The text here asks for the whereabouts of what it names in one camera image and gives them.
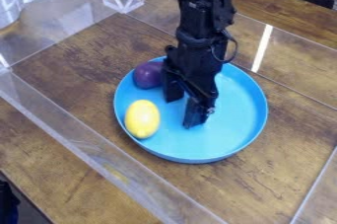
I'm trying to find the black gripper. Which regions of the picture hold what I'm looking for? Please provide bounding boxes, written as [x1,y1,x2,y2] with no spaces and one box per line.
[162,34,229,128]

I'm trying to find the yellow lemon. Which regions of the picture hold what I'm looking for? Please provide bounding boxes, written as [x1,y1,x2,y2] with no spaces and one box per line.
[124,100,161,139]

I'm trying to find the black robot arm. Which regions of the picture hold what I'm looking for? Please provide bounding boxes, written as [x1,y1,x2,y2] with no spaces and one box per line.
[162,0,236,128]

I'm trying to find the blue round tray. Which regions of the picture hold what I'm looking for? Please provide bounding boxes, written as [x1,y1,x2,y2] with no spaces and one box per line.
[113,64,269,164]

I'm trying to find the purple toy eggplant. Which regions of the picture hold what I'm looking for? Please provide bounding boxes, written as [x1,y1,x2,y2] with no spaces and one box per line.
[133,61,162,89]

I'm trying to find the clear acrylic enclosure wall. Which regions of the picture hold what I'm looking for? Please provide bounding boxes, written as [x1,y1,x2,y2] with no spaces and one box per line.
[0,0,337,224]

